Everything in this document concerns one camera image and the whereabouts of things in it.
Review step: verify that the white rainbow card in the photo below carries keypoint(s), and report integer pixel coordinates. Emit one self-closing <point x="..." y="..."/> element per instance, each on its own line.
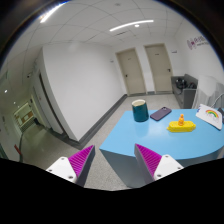
<point x="210" y="115"/>

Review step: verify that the long ceiling light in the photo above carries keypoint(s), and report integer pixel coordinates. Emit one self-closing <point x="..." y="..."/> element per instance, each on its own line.
<point x="130" y="24"/>

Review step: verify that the blue table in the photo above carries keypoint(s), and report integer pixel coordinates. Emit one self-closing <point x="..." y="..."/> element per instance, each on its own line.
<point x="203" y="144"/>

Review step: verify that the dark green mug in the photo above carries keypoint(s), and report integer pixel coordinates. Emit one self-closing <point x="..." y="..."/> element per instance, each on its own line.
<point x="140" y="110"/>

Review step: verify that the left beige door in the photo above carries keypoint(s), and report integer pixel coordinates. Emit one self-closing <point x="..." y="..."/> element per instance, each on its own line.
<point x="131" y="71"/>

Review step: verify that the grey sofa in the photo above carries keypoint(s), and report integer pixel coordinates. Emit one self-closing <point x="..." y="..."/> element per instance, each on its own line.
<point x="184" y="88"/>

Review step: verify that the right beige door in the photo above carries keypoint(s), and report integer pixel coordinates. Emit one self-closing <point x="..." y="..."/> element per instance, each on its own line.
<point x="160" y="67"/>

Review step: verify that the beige door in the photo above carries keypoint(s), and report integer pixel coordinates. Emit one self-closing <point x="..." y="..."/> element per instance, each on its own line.
<point x="131" y="71"/>
<point x="160" y="67"/>

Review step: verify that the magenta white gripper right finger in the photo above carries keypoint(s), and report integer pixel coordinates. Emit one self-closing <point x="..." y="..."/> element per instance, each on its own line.
<point x="153" y="165"/>

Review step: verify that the wall logo sign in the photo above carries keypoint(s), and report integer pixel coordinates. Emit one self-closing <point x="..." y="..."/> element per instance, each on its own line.
<point x="198" y="41"/>

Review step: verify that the purple smartphone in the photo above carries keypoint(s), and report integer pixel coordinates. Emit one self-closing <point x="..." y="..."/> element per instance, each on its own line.
<point x="161" y="113"/>

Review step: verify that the white chair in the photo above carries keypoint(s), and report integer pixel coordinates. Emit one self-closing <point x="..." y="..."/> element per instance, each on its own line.
<point x="209" y="92"/>

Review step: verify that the yellow power strip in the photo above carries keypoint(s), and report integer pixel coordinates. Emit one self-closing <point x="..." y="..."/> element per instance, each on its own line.
<point x="174" y="126"/>

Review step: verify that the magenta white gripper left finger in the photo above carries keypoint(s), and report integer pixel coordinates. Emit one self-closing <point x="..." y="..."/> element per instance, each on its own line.
<point x="74" y="168"/>

